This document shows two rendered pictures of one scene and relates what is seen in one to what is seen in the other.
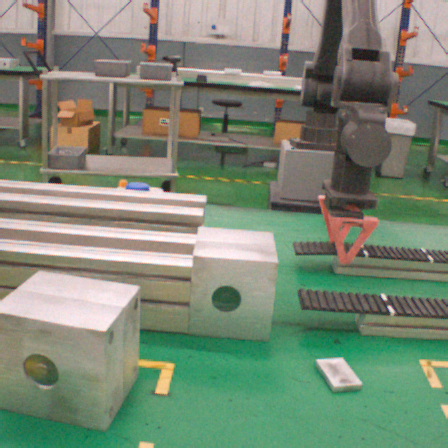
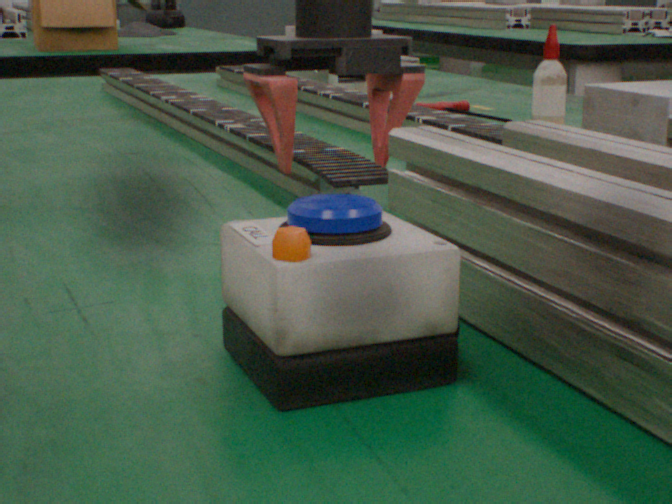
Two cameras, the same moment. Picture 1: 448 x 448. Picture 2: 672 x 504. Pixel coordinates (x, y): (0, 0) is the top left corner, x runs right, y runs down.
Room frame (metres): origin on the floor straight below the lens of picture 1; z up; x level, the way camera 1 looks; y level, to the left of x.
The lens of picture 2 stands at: (1.08, 0.54, 0.94)
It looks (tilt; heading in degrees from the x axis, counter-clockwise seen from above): 15 degrees down; 248
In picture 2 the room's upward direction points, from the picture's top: straight up
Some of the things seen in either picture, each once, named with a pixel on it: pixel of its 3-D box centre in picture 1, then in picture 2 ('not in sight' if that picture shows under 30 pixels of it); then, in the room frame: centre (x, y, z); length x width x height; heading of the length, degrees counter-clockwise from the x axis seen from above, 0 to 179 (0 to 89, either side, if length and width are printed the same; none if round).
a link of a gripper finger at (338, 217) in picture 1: (347, 229); (364, 106); (0.77, -0.18, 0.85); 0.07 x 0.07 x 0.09; 0
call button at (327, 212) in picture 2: (137, 190); (334, 223); (0.92, 0.15, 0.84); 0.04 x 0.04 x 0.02
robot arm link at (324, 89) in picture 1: (327, 96); not in sight; (1.25, -0.20, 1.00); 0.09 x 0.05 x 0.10; 177
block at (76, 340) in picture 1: (75, 340); not in sight; (0.44, 0.12, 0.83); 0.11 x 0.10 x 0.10; 172
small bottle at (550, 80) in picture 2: not in sight; (550, 77); (0.41, -0.47, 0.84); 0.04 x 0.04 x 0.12
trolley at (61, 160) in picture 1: (105, 128); not in sight; (3.82, 0.86, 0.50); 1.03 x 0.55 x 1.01; 100
